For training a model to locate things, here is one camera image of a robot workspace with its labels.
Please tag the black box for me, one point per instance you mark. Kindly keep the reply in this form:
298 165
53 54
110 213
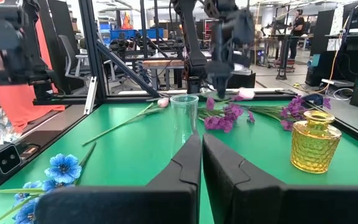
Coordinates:
241 80

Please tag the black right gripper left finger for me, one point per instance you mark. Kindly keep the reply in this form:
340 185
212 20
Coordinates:
166 202

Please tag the grey office chair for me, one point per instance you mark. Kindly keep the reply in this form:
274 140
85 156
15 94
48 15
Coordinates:
70 56

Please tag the pink artificial tulip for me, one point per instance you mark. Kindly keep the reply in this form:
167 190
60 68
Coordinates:
246 93
163 102

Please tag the purple artificial flower bunch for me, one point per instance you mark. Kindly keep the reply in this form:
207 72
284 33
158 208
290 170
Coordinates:
225 123
294 109

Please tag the black depth camera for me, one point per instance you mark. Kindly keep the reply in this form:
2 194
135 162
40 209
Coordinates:
2 160

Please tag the clear glass vase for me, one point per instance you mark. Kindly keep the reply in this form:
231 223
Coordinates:
183 118

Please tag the yellow textured glass vase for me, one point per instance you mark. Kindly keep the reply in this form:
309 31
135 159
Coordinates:
315 146

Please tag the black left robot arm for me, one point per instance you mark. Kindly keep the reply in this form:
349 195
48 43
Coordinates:
194 49

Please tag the blue plastic bin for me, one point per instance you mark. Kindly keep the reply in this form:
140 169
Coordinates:
151 32
123 33

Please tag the wooden top workbench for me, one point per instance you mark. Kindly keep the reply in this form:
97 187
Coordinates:
163 63

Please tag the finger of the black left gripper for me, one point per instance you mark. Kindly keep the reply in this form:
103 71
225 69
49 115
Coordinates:
225 81
216 81

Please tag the silver metal bracket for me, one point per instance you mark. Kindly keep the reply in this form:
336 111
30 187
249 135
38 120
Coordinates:
90 95

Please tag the red storage shelf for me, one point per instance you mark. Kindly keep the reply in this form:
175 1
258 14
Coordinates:
210 29

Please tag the person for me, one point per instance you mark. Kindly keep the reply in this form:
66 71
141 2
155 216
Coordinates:
297 31
17 102

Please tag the green table mat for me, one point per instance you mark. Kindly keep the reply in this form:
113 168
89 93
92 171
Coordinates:
259 149

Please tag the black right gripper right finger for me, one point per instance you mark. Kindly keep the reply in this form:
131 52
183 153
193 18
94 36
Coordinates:
259 202

